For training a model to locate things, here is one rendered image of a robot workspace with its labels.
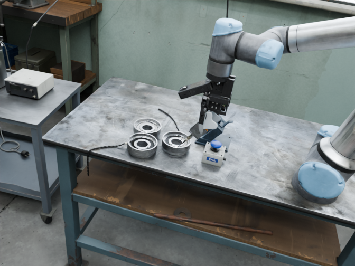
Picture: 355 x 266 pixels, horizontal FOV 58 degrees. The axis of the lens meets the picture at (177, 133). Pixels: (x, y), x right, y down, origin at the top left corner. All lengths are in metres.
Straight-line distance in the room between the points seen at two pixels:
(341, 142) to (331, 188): 0.12
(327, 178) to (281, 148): 0.44
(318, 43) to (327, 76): 1.80
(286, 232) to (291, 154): 0.30
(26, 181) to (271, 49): 1.49
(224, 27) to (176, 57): 1.89
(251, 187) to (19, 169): 1.37
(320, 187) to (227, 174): 0.32
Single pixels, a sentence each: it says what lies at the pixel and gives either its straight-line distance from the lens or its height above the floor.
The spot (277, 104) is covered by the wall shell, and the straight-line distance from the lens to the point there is 2.82.
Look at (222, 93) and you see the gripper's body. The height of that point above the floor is 1.08.
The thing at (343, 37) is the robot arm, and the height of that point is 1.30.
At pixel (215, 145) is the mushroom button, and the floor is 0.87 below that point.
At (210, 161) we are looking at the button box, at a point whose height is 0.82.
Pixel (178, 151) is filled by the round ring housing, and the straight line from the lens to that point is 1.12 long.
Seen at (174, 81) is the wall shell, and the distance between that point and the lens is 2.85.
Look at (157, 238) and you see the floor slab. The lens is 1.90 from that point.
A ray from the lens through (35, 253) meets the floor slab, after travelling 1.89.
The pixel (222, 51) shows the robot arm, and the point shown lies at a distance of 0.91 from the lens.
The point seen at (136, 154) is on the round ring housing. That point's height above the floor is 0.82.
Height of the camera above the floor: 1.49
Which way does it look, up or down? 33 degrees down
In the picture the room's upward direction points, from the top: 8 degrees clockwise
